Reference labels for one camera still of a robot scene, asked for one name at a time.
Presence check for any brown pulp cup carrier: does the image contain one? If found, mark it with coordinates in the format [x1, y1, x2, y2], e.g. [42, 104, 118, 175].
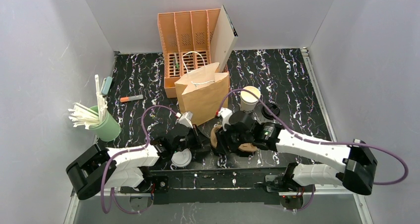
[210, 125, 258, 155]

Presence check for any brown paper takeout bag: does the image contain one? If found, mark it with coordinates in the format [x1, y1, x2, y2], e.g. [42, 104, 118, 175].
[174, 51, 230, 125]

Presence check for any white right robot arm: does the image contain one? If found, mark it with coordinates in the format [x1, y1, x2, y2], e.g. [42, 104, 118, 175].
[215, 108, 377, 195]

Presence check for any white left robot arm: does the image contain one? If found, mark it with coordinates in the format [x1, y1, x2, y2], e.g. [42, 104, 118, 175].
[66, 125, 211, 200]

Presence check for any white paper coffee cup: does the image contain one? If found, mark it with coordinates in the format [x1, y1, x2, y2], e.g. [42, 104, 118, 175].
[240, 86, 261, 113]

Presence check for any white plastic cup lid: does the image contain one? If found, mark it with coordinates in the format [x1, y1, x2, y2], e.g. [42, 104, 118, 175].
[171, 149, 193, 168]

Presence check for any black cup lid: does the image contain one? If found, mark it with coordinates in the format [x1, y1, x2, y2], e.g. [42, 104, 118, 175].
[261, 103, 280, 120]

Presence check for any orange grey highlighter pen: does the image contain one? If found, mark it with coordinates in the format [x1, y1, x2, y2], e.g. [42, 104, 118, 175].
[119, 95, 144, 103]

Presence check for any green cup holder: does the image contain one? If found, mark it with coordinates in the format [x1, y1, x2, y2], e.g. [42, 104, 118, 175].
[89, 110, 121, 142]

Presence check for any teal eraser case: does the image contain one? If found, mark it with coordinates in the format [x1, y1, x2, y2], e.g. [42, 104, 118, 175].
[100, 76, 112, 96]

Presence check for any white board panel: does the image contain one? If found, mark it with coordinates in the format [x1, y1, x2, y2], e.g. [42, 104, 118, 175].
[210, 5, 238, 72]

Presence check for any orange desktop file organizer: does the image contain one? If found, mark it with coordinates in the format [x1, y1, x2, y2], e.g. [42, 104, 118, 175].
[157, 8, 220, 98]

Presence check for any white wrapped straws bundle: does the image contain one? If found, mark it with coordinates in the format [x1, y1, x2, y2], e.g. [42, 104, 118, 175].
[68, 74, 107, 130]

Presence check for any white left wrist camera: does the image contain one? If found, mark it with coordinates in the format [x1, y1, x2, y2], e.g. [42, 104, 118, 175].
[175, 112, 193, 128]

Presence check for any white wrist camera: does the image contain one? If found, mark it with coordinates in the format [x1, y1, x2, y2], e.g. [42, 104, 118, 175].
[175, 112, 193, 128]
[216, 108, 233, 131]

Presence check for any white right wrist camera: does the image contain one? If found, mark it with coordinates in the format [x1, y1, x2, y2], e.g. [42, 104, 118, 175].
[216, 108, 233, 131]

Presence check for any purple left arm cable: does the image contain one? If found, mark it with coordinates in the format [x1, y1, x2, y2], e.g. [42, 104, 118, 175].
[100, 105, 181, 215]

